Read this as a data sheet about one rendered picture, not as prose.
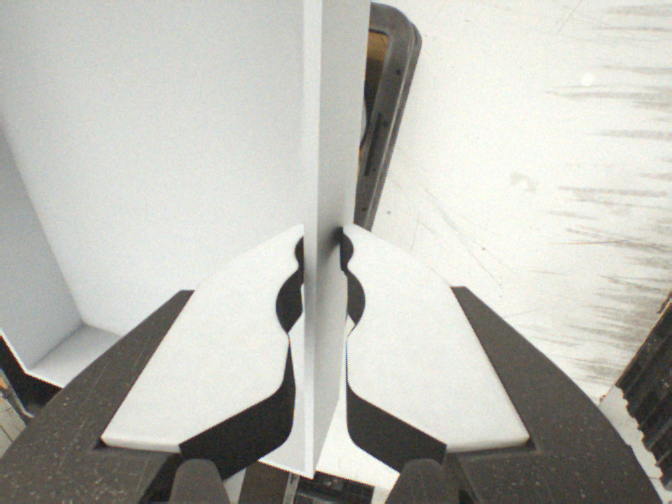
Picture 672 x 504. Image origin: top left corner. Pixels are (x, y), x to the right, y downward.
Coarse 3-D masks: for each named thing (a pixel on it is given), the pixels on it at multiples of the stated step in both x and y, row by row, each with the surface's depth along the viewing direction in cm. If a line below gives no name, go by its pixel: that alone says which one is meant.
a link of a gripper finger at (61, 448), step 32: (160, 320) 7; (128, 352) 7; (96, 384) 6; (128, 384) 6; (64, 416) 5; (96, 416) 5; (32, 448) 5; (64, 448) 5; (96, 448) 5; (128, 448) 5; (0, 480) 5; (32, 480) 5; (64, 480) 5; (96, 480) 5; (128, 480) 5; (160, 480) 5
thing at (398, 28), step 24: (384, 24) 21; (408, 24) 21; (408, 48) 21; (384, 72) 22; (384, 96) 23; (384, 120) 24; (384, 144) 24; (360, 168) 26; (360, 192) 27; (360, 216) 28
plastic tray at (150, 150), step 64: (0, 0) 14; (64, 0) 13; (128, 0) 13; (192, 0) 12; (256, 0) 12; (320, 0) 7; (0, 64) 16; (64, 64) 15; (128, 64) 14; (192, 64) 13; (256, 64) 13; (320, 64) 8; (0, 128) 18; (64, 128) 17; (128, 128) 16; (192, 128) 15; (256, 128) 14; (320, 128) 9; (0, 192) 18; (64, 192) 19; (128, 192) 17; (192, 192) 16; (256, 192) 15; (320, 192) 10; (0, 256) 19; (64, 256) 22; (128, 256) 20; (192, 256) 18; (320, 256) 11; (0, 320) 19; (64, 320) 24; (128, 320) 23; (320, 320) 13; (64, 384) 21; (320, 384) 15; (320, 448) 18
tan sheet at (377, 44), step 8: (368, 32) 30; (368, 40) 30; (376, 40) 30; (384, 40) 30; (368, 48) 30; (376, 48) 30; (384, 48) 30; (368, 56) 31; (376, 56) 31; (384, 56) 30; (368, 64) 31; (376, 64) 31; (368, 72) 31; (376, 72) 31; (368, 80) 32; (376, 80) 32; (376, 88) 32; (360, 152) 35; (360, 160) 36
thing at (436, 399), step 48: (384, 240) 10; (384, 288) 8; (432, 288) 8; (384, 336) 7; (432, 336) 7; (384, 384) 6; (432, 384) 6; (480, 384) 6; (384, 432) 6; (432, 432) 5; (480, 432) 5
